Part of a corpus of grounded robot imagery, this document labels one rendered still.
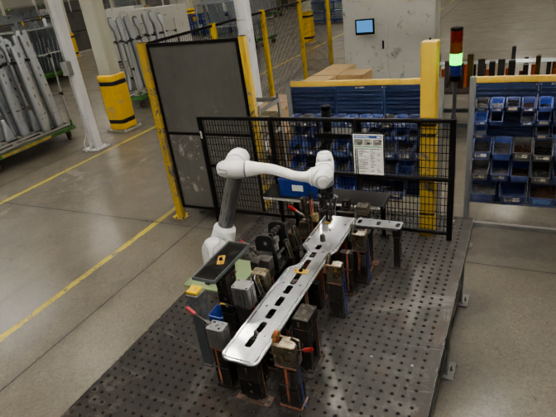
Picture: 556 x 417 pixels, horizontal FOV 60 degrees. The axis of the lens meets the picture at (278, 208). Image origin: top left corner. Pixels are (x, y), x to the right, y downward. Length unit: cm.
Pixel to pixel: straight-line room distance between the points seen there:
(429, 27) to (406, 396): 736
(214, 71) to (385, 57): 490
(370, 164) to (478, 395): 160
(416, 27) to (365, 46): 94
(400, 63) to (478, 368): 656
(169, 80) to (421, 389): 391
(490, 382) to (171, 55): 396
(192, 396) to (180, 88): 342
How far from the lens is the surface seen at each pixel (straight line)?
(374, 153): 333
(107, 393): 272
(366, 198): 334
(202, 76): 499
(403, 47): 915
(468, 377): 352
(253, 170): 287
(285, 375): 224
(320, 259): 275
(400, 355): 259
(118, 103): 1010
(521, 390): 351
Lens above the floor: 247
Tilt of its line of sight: 26 degrees down
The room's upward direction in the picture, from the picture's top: 8 degrees counter-clockwise
